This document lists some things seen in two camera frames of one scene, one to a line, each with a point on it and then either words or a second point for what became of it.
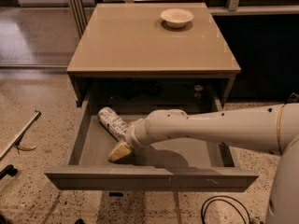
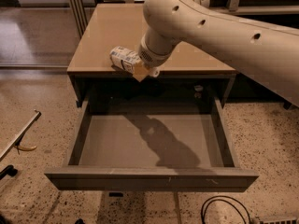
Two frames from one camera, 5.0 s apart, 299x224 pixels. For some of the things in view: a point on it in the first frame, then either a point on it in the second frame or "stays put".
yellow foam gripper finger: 121,150 -> 140,71
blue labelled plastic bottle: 112,120 -> 123,58
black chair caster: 8,170 stays put
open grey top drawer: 172,162 stays put
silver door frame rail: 76,0 stays put
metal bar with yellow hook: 16,142 stays put
